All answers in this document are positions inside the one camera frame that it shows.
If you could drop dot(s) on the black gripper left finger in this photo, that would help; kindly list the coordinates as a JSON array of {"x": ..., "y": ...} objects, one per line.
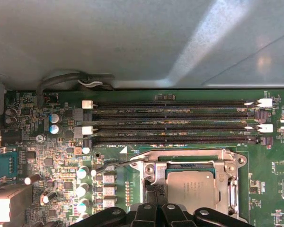
[{"x": 144, "y": 218}]

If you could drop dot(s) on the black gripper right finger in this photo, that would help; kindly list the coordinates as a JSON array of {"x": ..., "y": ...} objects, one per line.
[{"x": 172, "y": 218}]

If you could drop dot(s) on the silver CPU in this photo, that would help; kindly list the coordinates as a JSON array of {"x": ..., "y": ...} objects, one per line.
[{"x": 191, "y": 189}]

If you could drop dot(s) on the RAM slot black clips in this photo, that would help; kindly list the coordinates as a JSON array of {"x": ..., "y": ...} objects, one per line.
[
  {"x": 170, "y": 116},
  {"x": 170, "y": 140}
]

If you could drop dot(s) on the CPU socket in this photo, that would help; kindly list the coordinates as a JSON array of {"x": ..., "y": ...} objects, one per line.
[{"x": 227, "y": 156}]

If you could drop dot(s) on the green Dell motherboard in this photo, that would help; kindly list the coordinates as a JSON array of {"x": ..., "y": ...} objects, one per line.
[{"x": 262, "y": 165}]

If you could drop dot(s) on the blue rear port connector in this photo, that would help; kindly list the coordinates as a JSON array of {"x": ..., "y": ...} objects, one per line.
[{"x": 4, "y": 165}]

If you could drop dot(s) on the black open PC case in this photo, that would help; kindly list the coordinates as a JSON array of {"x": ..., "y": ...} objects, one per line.
[{"x": 85, "y": 35}]

